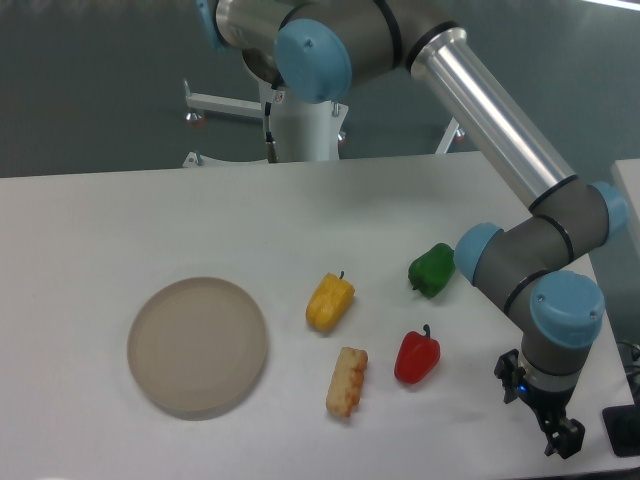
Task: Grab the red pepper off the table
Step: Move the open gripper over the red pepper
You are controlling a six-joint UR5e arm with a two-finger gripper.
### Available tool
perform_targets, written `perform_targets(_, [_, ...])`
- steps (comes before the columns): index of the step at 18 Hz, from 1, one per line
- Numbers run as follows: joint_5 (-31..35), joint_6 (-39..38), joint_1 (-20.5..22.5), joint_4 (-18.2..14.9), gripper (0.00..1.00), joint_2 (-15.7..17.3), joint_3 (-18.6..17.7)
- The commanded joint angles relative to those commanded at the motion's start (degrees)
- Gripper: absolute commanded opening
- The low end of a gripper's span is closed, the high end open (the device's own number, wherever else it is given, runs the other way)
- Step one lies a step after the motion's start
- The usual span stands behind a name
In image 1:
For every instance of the black box at table edge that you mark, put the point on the black box at table edge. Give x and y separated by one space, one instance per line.
622 426

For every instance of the yellow bell pepper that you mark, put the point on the yellow bell pepper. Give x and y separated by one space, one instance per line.
329 302

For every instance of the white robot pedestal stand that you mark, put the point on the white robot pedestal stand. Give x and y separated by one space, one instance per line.
390 116

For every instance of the white side table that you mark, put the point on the white side table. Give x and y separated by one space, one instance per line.
626 174

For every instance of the toasted bread piece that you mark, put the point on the toasted bread piece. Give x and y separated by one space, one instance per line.
347 381

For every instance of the beige round plate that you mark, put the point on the beige round plate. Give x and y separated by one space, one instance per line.
197 347

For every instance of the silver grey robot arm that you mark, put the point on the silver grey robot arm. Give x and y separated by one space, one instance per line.
309 54

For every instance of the red bell pepper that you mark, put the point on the red bell pepper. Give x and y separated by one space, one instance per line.
418 355

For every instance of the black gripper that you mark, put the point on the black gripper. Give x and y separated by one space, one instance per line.
547 396

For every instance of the green bell pepper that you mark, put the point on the green bell pepper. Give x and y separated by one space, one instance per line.
430 273

